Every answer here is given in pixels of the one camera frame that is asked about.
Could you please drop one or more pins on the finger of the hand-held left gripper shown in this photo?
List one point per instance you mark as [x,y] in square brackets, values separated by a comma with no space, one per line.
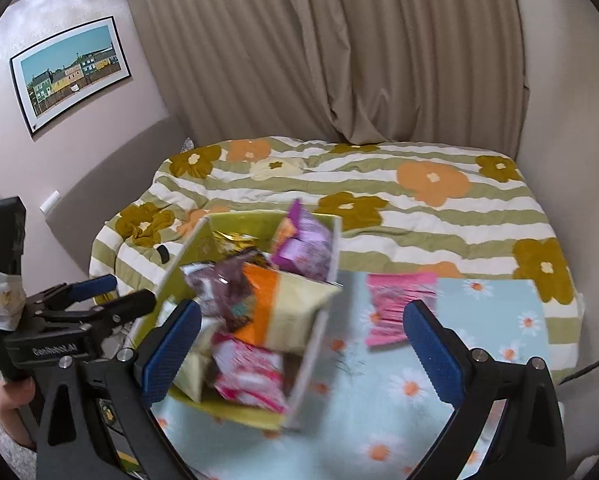
[129,302]
[97,285]

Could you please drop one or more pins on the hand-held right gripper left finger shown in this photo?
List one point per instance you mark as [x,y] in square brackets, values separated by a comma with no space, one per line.
[172,350]

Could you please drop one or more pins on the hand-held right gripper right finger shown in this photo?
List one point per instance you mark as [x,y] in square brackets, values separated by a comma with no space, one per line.
[434,355]

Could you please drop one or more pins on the cream white snack packet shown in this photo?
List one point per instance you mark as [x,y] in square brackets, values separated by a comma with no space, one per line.
[197,360]

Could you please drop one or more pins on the light pink snack packet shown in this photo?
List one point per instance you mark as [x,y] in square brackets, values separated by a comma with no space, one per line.
[394,310]

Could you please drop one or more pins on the dark maroon snack packet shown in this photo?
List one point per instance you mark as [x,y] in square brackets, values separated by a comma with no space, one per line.
[219,290]

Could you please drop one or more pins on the pink white snack packet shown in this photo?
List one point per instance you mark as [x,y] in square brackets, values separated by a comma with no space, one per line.
[249,375]

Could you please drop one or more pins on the green cardboard box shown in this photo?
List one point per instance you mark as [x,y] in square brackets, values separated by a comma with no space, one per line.
[319,345]

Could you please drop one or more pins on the gold foil snack packet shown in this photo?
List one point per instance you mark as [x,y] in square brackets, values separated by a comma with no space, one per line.
[234,242]

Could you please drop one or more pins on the orange cream snack packet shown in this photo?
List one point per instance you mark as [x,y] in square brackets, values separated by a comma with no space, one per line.
[289,310]

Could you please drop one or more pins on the purple snack packet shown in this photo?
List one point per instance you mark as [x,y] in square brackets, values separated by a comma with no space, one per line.
[304,245]

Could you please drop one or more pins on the person's left hand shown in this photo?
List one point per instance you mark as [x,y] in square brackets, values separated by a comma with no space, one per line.
[9,395]

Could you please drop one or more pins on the small black object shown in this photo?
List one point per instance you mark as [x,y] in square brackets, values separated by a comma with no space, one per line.
[163,254]

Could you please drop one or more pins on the light blue daisy mat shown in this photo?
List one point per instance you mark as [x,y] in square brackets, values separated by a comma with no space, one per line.
[379,410]

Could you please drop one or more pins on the floral striped blanket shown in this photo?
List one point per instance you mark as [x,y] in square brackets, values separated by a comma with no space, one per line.
[429,210]

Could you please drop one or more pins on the beige curtain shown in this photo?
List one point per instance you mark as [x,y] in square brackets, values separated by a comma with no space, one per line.
[329,45]

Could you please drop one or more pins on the white wall socket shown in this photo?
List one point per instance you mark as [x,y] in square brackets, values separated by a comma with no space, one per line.
[49,201]

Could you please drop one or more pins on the framed wall poster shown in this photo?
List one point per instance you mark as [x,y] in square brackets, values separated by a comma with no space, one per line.
[69,75]

